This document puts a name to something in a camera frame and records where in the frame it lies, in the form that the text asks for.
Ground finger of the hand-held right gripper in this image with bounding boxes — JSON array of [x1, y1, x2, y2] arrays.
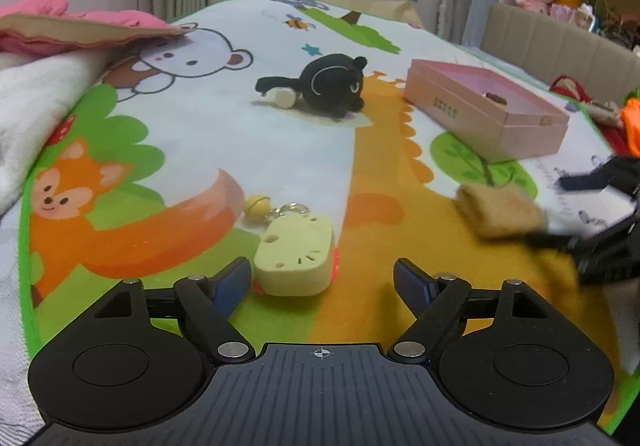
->
[[524, 229, 582, 255], [558, 156, 640, 200]]

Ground orange object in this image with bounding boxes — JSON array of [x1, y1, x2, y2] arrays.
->
[[620, 96, 640, 153]]

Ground red cloth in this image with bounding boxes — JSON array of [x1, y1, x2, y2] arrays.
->
[[549, 73, 596, 103]]

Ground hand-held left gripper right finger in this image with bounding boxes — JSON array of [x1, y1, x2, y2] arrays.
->
[[390, 259, 553, 361]]

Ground beige padded headboard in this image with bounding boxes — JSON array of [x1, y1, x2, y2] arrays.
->
[[479, 3, 640, 93]]

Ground yellow cheese keychain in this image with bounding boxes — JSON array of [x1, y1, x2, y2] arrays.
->
[[244, 195, 335, 298]]

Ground tan plush toast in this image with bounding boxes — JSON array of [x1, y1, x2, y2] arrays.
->
[[453, 183, 547, 240]]

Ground black plush toy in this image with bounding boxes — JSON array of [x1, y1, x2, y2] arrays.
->
[[254, 53, 369, 121]]

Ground cartoon animal play mat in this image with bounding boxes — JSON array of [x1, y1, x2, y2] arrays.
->
[[17, 0, 640, 438]]

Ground pink cardboard box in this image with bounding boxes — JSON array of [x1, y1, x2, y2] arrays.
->
[[403, 58, 571, 162]]

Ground white blanket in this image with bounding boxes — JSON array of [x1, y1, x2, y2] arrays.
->
[[0, 48, 117, 219]]

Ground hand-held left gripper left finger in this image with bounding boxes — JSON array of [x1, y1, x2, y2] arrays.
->
[[90, 257, 255, 362]]

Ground small pink toy boxes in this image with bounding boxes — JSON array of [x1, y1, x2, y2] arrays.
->
[[549, 1, 602, 33]]

